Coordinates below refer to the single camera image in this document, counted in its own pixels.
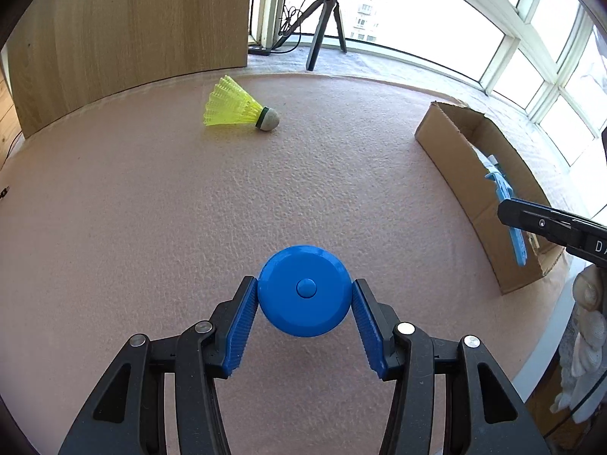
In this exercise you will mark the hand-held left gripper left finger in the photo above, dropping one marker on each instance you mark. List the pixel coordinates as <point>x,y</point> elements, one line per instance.
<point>239,336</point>

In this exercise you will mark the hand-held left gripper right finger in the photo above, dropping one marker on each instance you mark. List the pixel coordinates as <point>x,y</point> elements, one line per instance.
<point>367,331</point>

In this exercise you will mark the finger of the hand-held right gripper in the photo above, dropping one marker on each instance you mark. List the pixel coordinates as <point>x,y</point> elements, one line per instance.
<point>531,218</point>

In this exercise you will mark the cardboard box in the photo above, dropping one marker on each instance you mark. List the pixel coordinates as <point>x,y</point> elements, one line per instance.
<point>474,170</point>

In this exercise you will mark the blue round tape measure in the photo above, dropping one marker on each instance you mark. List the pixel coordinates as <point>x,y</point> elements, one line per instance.
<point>303,289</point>

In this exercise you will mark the person's right hand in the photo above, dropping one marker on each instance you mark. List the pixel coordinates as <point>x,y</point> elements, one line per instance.
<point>585,341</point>

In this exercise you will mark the yellow shuttlecock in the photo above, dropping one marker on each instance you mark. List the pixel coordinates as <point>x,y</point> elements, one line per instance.
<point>232,106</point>

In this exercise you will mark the black tripod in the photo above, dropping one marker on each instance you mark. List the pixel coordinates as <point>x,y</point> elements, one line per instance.
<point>322,23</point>

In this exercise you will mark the black power strip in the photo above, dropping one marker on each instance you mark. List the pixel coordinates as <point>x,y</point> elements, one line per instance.
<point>259,50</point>

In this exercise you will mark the pine plank panel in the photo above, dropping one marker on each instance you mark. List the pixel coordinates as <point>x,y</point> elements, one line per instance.
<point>9,118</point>

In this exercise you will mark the large light wood board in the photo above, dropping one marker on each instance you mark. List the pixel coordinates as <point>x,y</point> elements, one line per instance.
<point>128,38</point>

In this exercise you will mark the white window frame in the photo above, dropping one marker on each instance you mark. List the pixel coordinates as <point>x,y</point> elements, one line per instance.
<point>521,14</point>

